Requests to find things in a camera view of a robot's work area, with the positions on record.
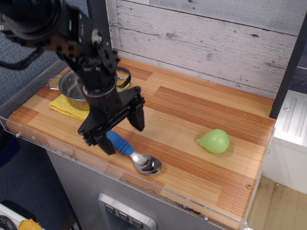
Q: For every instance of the stainless steel pot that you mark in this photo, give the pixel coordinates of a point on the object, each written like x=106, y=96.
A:
x=123, y=83

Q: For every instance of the blue handled metal spoon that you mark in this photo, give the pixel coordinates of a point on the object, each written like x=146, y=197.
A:
x=144, y=164

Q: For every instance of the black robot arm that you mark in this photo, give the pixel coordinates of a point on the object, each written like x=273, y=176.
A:
x=56, y=26

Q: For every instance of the yellow object bottom corner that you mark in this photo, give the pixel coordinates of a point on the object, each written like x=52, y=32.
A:
x=29, y=224

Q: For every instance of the black vertical post right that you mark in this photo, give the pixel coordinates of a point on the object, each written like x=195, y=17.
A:
x=290, y=70

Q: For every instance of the yellow folded cloth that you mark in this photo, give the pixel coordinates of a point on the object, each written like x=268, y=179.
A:
x=67, y=107

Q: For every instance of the clear acrylic table guard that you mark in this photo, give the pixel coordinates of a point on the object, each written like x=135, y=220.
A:
x=190, y=88

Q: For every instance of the green toy pear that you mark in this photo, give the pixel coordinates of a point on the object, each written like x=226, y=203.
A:
x=216, y=141

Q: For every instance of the white aluminium ledge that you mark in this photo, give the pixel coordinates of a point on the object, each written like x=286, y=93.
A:
x=286, y=160

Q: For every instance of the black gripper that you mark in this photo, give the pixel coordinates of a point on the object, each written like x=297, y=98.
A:
x=108, y=110

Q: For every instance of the silver control panel with buttons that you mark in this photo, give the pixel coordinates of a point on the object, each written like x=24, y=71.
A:
x=126, y=213

